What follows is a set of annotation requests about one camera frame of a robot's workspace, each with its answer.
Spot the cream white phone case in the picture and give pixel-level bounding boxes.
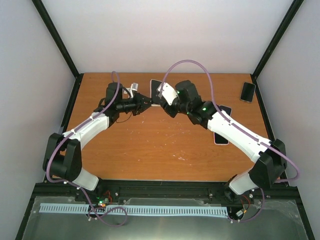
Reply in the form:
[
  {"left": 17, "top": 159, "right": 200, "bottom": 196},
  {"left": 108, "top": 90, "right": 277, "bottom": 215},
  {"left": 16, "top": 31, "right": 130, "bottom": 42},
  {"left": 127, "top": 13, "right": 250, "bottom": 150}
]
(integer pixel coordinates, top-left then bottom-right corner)
[{"left": 149, "top": 79, "right": 163, "bottom": 107}]

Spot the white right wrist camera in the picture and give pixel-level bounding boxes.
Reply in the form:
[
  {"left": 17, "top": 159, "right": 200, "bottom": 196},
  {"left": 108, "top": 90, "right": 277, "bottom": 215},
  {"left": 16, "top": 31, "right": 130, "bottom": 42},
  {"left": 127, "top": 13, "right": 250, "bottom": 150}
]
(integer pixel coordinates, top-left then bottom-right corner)
[{"left": 156, "top": 83, "right": 178, "bottom": 106}]

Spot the light blue slotted cable duct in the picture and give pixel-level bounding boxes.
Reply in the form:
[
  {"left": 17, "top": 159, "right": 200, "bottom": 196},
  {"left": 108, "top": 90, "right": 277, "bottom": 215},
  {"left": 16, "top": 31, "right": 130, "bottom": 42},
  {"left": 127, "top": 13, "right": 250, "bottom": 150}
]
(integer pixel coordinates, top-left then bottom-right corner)
[{"left": 38, "top": 203, "right": 228, "bottom": 218}]

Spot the phone in lilac case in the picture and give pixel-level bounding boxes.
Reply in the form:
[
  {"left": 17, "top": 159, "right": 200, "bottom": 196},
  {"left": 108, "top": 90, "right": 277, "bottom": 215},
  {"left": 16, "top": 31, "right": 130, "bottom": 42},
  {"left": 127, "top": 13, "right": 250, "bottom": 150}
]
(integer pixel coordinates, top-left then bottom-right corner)
[{"left": 219, "top": 105, "right": 232, "bottom": 116}]

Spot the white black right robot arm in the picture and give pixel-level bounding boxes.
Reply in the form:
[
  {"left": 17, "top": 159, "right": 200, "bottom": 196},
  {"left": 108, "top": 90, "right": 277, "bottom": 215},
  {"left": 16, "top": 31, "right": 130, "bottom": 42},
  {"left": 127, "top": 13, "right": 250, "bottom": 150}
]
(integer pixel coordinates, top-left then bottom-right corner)
[{"left": 157, "top": 80, "right": 287, "bottom": 195}]

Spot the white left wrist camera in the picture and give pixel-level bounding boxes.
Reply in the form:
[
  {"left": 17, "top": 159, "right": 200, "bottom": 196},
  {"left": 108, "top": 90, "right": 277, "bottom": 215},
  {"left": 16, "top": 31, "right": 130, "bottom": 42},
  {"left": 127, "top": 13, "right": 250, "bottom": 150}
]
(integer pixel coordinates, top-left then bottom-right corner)
[{"left": 122, "top": 82, "right": 139, "bottom": 98}]

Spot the black right frame post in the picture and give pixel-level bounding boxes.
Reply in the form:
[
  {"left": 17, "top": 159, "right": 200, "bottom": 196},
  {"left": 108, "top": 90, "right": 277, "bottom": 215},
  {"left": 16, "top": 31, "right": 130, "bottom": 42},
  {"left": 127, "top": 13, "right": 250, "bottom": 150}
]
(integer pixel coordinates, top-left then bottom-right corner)
[{"left": 251, "top": 0, "right": 305, "bottom": 81}]

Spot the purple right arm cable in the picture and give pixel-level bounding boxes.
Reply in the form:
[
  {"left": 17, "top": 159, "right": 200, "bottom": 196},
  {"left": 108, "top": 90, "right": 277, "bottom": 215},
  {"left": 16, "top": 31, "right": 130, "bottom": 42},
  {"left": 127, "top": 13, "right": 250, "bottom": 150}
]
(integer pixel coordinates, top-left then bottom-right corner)
[{"left": 161, "top": 59, "right": 301, "bottom": 224}]

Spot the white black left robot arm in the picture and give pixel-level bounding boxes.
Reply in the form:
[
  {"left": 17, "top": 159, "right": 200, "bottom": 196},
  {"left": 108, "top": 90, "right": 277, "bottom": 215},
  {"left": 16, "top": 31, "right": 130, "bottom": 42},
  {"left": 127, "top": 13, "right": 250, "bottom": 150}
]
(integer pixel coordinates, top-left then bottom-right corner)
[{"left": 43, "top": 82, "right": 153, "bottom": 202}]

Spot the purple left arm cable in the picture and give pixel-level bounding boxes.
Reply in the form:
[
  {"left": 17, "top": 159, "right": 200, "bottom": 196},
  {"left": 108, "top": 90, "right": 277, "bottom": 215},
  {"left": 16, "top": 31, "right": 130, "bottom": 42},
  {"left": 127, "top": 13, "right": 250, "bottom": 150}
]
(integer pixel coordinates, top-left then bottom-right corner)
[{"left": 44, "top": 70, "right": 129, "bottom": 228}]

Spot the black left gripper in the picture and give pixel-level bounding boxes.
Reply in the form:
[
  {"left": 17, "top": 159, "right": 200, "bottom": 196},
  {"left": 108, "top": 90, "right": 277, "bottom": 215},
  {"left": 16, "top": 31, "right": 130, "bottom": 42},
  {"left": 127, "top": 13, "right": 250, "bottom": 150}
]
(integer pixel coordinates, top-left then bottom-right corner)
[{"left": 117, "top": 92, "right": 156, "bottom": 116}]

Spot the phone in pink case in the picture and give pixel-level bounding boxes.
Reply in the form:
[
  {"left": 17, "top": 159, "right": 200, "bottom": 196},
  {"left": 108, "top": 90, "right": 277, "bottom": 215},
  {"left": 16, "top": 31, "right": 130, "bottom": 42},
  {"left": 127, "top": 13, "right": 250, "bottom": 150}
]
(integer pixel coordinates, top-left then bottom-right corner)
[{"left": 213, "top": 132, "right": 229, "bottom": 145}]

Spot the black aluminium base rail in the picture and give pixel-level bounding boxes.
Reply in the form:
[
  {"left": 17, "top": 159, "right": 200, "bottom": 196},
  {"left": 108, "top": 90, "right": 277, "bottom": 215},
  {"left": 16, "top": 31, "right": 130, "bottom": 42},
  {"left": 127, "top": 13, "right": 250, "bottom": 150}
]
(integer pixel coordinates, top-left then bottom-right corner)
[{"left": 32, "top": 178, "right": 300, "bottom": 208}]

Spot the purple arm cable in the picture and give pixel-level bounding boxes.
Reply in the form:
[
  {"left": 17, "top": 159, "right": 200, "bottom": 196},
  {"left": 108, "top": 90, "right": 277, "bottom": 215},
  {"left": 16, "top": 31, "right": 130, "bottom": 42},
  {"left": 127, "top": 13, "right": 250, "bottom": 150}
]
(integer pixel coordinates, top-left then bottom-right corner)
[
  {"left": 44, "top": 70, "right": 129, "bottom": 228},
  {"left": 161, "top": 59, "right": 301, "bottom": 224}
]

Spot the black frame post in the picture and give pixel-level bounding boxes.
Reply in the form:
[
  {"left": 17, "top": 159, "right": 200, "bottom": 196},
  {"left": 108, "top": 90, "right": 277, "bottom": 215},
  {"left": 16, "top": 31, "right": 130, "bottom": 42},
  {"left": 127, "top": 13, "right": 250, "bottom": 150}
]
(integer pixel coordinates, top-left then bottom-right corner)
[
  {"left": 251, "top": 0, "right": 305, "bottom": 81},
  {"left": 31, "top": 0, "right": 83, "bottom": 81}
]

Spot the dark grey phone far corner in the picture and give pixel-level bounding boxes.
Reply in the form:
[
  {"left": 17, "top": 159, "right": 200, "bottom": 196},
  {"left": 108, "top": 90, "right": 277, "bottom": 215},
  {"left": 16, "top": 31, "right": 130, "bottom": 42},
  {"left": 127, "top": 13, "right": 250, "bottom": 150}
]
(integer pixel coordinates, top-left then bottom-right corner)
[{"left": 240, "top": 82, "right": 256, "bottom": 103}]

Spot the black left frame post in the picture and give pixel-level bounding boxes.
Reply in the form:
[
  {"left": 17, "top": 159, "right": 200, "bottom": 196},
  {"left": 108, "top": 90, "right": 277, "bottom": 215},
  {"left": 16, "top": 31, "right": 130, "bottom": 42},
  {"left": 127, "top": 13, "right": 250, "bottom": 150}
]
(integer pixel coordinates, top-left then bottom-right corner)
[{"left": 31, "top": 0, "right": 83, "bottom": 81}]

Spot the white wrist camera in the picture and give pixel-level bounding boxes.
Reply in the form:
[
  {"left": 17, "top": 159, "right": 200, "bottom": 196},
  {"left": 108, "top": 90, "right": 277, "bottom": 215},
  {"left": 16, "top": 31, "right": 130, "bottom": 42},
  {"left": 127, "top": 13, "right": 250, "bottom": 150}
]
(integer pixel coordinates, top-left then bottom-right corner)
[
  {"left": 156, "top": 83, "right": 178, "bottom": 106},
  {"left": 122, "top": 82, "right": 139, "bottom": 98}
]

